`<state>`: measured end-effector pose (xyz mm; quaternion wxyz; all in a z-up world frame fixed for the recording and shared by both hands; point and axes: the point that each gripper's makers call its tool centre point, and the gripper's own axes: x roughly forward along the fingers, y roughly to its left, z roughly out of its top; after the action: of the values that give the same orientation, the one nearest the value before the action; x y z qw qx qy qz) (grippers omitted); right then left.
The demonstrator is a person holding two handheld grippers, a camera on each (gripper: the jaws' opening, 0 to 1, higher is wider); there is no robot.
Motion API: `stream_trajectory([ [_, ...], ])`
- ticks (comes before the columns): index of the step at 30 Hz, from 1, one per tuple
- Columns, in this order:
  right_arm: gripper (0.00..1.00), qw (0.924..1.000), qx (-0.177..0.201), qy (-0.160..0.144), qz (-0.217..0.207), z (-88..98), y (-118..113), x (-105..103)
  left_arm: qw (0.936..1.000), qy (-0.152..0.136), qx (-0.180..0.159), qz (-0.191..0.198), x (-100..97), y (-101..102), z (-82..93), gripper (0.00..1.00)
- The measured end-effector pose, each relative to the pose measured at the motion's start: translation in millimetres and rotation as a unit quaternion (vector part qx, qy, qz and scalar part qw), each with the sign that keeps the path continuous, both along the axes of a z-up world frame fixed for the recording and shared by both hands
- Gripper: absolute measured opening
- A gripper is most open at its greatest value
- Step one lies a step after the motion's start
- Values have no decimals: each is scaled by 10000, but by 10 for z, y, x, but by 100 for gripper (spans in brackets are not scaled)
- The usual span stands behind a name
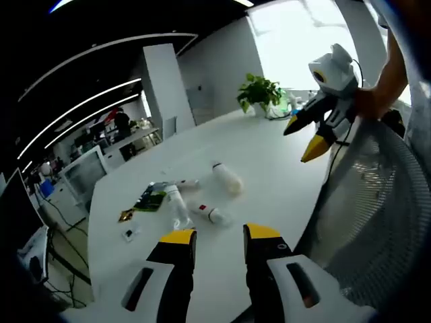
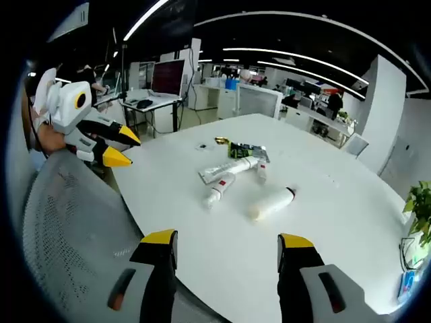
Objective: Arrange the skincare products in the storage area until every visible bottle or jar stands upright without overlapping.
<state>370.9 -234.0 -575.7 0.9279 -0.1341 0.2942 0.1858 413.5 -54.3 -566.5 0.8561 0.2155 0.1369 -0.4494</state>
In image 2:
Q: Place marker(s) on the green black skincare packet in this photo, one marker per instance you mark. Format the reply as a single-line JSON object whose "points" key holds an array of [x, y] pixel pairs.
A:
{"points": [[240, 151]]}

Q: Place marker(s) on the gold foil skincare packet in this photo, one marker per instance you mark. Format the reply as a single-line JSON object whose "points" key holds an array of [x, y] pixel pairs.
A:
{"points": [[222, 140]]}

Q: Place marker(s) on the person's left hand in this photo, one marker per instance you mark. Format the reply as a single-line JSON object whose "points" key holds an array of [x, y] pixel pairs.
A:
{"points": [[52, 141]]}

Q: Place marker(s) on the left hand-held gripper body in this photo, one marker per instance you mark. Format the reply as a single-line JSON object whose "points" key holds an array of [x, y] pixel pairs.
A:
{"points": [[67, 112]]}

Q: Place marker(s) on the computer monitor red screen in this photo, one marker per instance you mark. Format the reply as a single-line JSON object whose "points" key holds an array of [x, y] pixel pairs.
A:
{"points": [[166, 75]]}

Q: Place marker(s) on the white skincare bottle red collar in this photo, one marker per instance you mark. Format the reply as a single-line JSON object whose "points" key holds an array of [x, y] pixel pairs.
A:
{"points": [[272, 203]]}

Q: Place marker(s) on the white framed partition screen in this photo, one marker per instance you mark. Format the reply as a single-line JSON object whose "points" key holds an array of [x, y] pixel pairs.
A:
{"points": [[259, 101]]}

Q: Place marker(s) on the white desk black legs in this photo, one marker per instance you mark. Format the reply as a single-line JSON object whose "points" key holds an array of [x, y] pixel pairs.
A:
{"points": [[158, 101]]}

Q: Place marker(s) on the white ceiling air conditioner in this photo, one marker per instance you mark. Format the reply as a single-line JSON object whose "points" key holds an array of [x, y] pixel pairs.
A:
{"points": [[70, 22]]}

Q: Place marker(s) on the long ceiling light strip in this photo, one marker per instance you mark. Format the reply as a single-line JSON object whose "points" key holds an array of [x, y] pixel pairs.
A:
{"points": [[141, 20]]}

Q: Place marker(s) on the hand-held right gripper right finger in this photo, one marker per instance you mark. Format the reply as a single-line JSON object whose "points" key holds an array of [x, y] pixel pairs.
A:
{"points": [[296, 266]]}

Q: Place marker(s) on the white skincare bottle red label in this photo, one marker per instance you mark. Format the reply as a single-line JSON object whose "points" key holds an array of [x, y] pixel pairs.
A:
{"points": [[219, 190]]}

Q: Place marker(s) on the blue bag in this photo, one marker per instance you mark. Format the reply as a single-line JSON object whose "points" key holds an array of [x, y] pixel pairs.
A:
{"points": [[408, 282]]}

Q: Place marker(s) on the blue bin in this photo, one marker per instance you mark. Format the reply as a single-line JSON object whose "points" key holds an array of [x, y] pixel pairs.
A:
{"points": [[232, 84]]}

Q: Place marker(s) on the small white skincare tube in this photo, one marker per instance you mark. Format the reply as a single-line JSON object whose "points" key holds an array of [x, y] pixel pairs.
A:
{"points": [[262, 175]]}

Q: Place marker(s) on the black device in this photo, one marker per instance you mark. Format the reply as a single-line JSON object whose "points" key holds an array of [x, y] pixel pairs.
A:
{"points": [[144, 104]]}

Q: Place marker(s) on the green potted plant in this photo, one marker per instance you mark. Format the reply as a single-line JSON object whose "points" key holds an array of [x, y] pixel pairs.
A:
{"points": [[421, 198]]}

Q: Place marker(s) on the black tripod stand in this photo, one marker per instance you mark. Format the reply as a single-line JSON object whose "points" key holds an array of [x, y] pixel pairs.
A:
{"points": [[123, 67]]}

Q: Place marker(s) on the silver skincare packet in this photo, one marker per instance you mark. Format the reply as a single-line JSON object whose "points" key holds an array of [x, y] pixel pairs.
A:
{"points": [[262, 154]]}

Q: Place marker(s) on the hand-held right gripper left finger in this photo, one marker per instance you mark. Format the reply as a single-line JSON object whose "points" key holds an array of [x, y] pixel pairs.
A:
{"points": [[158, 262]]}

